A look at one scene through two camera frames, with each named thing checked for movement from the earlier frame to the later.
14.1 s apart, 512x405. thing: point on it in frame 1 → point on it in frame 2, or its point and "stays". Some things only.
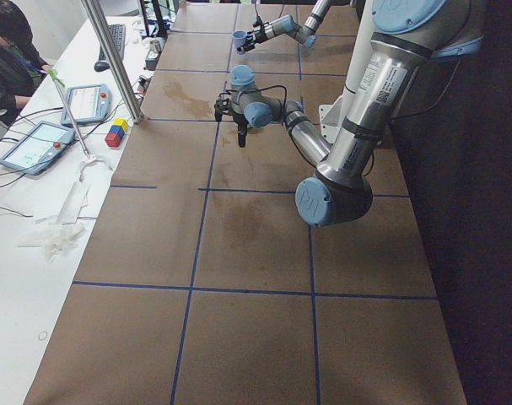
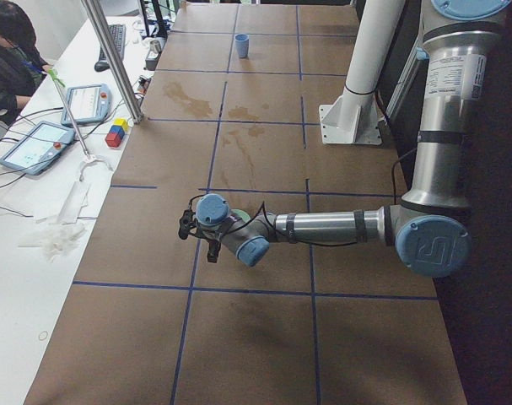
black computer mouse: x=101 y=66 stays
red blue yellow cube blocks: x=116 y=132 stays
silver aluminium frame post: x=100 y=29 stays
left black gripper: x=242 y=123 → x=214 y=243
